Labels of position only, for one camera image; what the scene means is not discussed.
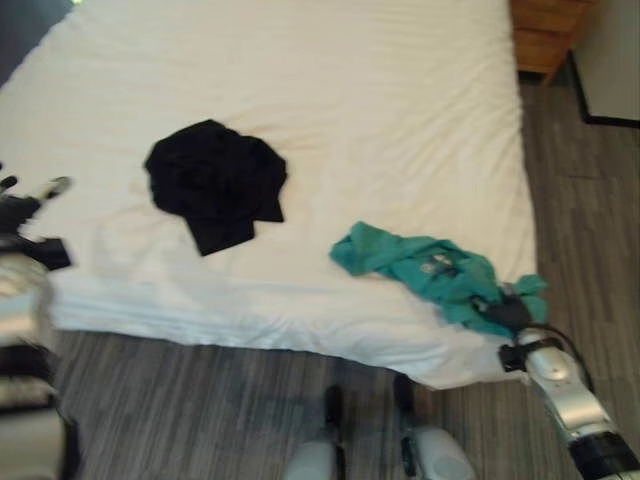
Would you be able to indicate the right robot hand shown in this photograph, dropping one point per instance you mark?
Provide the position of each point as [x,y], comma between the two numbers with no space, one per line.
[507,310]

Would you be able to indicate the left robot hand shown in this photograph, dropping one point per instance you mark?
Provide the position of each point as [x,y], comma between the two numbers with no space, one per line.
[20,200]

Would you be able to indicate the teal printed t-shirt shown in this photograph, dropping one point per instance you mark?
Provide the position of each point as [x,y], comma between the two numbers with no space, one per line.
[400,260]

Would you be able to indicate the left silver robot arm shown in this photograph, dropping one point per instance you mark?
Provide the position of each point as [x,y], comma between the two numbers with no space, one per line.
[25,350]

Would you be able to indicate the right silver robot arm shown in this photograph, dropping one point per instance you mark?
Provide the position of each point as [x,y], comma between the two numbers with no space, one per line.
[565,395]

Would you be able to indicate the bed with white sheet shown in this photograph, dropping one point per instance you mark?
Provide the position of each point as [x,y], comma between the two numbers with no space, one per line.
[350,125]

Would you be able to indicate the black crumpled garment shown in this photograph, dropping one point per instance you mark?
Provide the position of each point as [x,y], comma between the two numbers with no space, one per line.
[215,185]

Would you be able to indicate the left silver robot leg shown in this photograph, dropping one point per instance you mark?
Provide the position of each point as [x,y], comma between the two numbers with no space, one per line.
[315,445]

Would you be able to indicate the wooden nightstand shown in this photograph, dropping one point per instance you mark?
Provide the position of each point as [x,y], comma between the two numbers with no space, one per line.
[542,35]

